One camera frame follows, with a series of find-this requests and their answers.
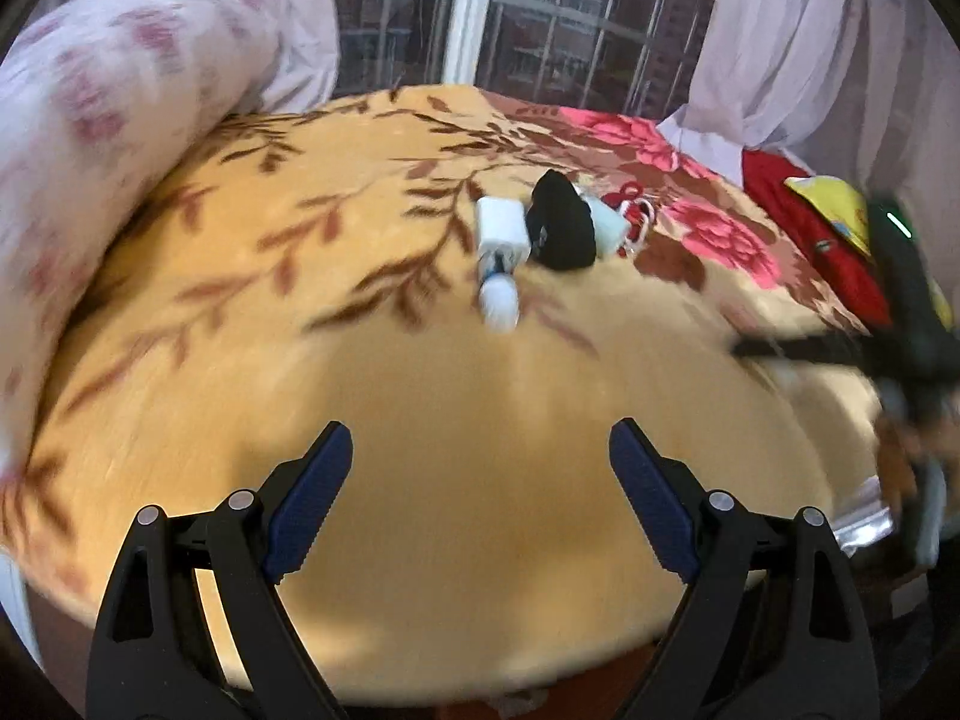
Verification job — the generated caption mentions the white tube with blue print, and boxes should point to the white tube with blue print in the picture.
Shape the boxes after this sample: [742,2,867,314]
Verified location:
[478,251,522,332]

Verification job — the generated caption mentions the red cloth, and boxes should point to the red cloth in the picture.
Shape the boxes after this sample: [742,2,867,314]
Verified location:
[739,148,897,331]

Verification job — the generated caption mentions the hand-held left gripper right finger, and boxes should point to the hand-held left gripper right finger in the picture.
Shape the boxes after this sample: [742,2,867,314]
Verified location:
[609,417,882,720]

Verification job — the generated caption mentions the pink floral bolster pillow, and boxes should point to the pink floral bolster pillow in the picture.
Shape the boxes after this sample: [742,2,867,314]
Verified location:
[0,0,282,466]

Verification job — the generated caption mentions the black cloth pouch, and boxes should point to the black cloth pouch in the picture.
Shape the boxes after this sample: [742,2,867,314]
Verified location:
[523,169,599,272]

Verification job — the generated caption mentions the small white box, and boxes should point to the small white box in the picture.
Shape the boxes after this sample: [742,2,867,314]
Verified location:
[476,196,532,271]

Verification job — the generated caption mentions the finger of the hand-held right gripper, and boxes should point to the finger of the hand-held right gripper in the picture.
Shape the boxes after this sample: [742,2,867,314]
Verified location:
[731,336,892,382]

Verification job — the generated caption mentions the floral printed yellow blanket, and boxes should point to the floral printed yellow blanket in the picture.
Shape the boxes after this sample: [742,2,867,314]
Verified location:
[0,82,893,698]

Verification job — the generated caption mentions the white framed window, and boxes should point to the white framed window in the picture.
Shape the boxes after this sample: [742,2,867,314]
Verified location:
[330,0,721,121]

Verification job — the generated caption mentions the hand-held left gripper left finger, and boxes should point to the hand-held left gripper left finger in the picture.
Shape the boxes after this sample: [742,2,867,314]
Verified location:
[86,420,353,720]

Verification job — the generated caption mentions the person's right hand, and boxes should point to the person's right hand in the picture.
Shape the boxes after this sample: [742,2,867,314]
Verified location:
[877,411,932,512]

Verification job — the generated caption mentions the silver satin cloth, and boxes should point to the silver satin cloth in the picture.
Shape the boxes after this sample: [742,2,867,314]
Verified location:
[836,476,893,548]

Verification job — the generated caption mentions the white capped bottle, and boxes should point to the white capped bottle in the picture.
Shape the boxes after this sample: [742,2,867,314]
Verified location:
[581,193,629,256]

